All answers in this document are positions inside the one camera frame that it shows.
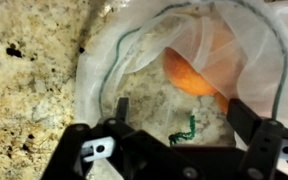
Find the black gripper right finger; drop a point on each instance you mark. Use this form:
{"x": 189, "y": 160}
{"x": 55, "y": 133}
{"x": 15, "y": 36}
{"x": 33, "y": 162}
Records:
{"x": 243, "y": 120}

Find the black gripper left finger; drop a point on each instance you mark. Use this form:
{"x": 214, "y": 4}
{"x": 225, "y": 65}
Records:
{"x": 122, "y": 109}

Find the orange peach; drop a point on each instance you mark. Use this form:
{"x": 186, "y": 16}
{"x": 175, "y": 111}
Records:
{"x": 183, "y": 76}

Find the white mesh produce bag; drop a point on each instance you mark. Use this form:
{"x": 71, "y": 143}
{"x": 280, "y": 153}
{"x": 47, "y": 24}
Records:
{"x": 94, "y": 62}

